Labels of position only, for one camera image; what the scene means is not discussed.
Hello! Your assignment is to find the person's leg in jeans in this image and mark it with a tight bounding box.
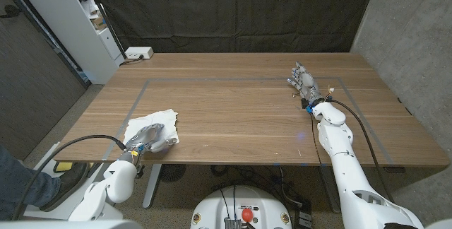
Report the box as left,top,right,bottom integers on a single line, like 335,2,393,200
0,143,61,219

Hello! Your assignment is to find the black door handle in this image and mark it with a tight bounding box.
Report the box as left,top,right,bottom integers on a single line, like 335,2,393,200
0,4,20,18

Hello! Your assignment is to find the white power outlet box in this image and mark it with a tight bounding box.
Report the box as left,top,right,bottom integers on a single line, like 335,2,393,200
125,46,155,60

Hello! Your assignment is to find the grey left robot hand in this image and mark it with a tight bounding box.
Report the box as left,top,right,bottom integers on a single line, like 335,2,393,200
119,122,179,163

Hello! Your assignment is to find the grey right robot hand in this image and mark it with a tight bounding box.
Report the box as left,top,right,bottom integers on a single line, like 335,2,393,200
286,61,326,109

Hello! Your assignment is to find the yellow floor item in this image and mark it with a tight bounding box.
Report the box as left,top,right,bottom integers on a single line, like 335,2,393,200
52,161,75,173

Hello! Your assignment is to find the dark person's shoe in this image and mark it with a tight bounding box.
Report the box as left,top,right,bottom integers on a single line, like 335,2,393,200
38,162,89,213

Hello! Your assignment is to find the white shelf cabinet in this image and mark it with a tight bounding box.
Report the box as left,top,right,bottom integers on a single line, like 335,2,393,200
10,0,126,85

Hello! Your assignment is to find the grey metal table leg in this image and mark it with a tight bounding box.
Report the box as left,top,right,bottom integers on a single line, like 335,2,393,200
142,164,162,209
319,166,343,214

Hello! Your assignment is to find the black backdrop curtain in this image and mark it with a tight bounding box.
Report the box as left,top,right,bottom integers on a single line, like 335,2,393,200
86,0,381,54

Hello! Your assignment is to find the white robot shoulder cover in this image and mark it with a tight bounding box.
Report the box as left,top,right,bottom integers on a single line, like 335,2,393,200
0,219,142,229

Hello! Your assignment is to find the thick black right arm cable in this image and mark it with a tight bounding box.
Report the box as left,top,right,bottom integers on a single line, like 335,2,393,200
326,98,396,204

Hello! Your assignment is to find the white paper towel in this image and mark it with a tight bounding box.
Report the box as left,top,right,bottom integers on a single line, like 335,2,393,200
122,108,180,148

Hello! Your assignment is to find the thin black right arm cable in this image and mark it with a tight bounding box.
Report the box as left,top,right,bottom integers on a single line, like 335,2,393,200
309,113,323,168

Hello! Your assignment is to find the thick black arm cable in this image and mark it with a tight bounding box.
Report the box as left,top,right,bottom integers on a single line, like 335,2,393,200
326,98,396,204
12,134,128,221

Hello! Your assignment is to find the cardboard box on shelf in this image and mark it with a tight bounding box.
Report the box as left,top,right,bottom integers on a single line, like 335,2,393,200
90,15,107,31

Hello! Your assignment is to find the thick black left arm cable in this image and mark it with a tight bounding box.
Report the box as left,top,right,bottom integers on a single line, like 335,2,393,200
12,134,128,221

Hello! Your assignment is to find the white robot torso base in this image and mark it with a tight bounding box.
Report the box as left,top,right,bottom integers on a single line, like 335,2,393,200
190,185,293,229

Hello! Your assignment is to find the black floor power strip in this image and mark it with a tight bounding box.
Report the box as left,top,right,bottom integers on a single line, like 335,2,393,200
295,200,314,229

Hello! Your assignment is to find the black round vented disc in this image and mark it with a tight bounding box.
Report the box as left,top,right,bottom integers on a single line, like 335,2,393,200
158,164,187,183

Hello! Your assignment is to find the black floor cable tangle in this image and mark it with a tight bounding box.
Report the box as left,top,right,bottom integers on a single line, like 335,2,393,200
210,165,301,205

